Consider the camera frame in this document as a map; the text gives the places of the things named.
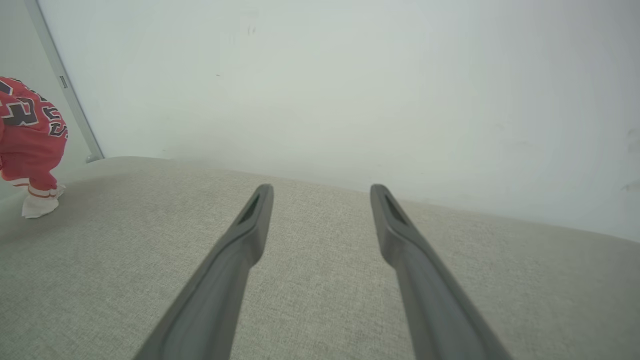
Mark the red basketball jersey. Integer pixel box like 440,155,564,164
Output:
0,76,69,219

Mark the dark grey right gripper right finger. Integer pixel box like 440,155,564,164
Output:
370,183,514,360

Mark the grey metal post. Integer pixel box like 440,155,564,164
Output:
24,0,105,164

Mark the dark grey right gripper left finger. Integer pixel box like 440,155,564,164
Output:
132,183,275,360

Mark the grey fabric sofa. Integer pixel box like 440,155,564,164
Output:
0,156,640,360

